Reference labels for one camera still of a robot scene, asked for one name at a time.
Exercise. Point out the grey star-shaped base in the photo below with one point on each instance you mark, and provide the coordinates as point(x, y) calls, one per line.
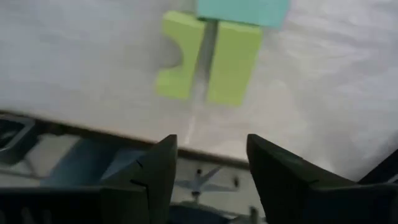
point(197, 185)

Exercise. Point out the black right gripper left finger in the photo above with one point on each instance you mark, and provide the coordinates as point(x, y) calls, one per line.
point(149, 186)

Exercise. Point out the black metal bracket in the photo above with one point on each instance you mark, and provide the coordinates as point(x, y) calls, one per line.
point(15, 140)

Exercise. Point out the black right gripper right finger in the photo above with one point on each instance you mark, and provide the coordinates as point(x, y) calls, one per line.
point(280, 186)

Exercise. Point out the light teal flat block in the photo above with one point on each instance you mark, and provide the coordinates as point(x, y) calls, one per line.
point(242, 11)

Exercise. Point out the lime green rectangular block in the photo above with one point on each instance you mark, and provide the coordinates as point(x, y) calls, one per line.
point(233, 62)

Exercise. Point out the lime green notched block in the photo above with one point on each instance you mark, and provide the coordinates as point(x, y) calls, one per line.
point(189, 77)

